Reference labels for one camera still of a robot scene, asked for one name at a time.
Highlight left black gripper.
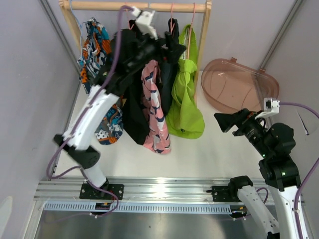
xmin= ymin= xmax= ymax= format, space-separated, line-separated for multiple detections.
xmin=128 ymin=28 xmax=186 ymax=74

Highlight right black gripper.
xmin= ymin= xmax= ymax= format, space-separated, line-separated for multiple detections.
xmin=213 ymin=107 xmax=272 ymax=157

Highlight pink wire hanger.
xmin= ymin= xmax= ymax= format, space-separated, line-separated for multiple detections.
xmin=169 ymin=3 xmax=175 ymax=34
xmin=126 ymin=9 xmax=135 ymax=30
xmin=186 ymin=2 xmax=196 ymax=59

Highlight lime green shorts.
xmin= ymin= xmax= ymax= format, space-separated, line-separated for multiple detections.
xmin=165 ymin=24 xmax=205 ymax=139

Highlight pink shark print shorts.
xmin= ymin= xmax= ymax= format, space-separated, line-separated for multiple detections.
xmin=141 ymin=60 xmax=171 ymax=154

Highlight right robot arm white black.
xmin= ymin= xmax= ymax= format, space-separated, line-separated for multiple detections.
xmin=214 ymin=107 xmax=309 ymax=239

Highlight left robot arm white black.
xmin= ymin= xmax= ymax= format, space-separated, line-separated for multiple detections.
xmin=53 ymin=29 xmax=186 ymax=199

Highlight colourful patterned shorts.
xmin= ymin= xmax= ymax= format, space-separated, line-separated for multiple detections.
xmin=78 ymin=17 xmax=124 ymax=145

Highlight black shorts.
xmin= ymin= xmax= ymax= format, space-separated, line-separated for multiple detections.
xmin=122 ymin=72 xmax=150 ymax=145

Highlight far left blue hanger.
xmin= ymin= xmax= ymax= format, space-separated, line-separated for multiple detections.
xmin=68 ymin=0 xmax=83 ymax=50

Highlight brown translucent plastic basket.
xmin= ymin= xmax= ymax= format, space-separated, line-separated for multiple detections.
xmin=201 ymin=58 xmax=280 ymax=114

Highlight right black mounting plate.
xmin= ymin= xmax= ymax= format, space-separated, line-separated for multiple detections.
xmin=206 ymin=186 xmax=236 ymax=202

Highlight black mounting plate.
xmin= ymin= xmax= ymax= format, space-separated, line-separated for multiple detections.
xmin=79 ymin=183 xmax=125 ymax=200
xmin=206 ymin=186 xmax=236 ymax=202

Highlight wooden clothes rack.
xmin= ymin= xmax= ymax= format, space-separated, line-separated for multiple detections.
xmin=58 ymin=0 xmax=213 ymax=105

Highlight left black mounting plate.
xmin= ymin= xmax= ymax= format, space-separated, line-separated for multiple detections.
xmin=79 ymin=183 xmax=125 ymax=200

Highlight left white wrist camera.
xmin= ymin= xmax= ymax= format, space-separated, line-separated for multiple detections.
xmin=131 ymin=6 xmax=158 ymax=40

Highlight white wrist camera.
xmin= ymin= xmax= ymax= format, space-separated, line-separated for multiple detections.
xmin=255 ymin=98 xmax=280 ymax=119
xmin=131 ymin=6 xmax=158 ymax=40

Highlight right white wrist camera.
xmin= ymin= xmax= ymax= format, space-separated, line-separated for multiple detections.
xmin=255 ymin=98 xmax=280 ymax=119

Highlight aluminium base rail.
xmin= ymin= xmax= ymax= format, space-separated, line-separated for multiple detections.
xmin=34 ymin=177 xmax=230 ymax=204

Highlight grey slotted cable duct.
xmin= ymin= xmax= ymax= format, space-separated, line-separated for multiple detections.
xmin=43 ymin=201 xmax=232 ymax=215

